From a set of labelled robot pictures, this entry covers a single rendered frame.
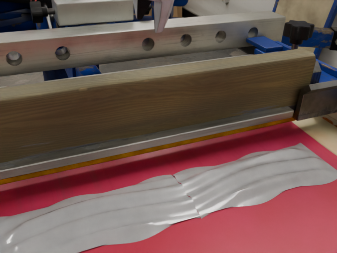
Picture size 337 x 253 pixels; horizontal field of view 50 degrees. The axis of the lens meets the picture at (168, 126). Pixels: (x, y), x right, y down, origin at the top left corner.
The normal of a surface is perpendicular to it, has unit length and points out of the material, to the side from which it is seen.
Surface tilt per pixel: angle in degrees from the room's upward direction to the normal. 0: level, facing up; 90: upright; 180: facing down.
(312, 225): 0
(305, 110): 90
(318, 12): 80
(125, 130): 90
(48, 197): 0
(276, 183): 33
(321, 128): 0
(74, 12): 90
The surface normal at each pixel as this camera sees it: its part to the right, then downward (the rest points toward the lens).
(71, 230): 0.28, -0.50
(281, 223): 0.03, -0.86
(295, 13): -0.90, 0.04
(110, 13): 0.40, 0.48
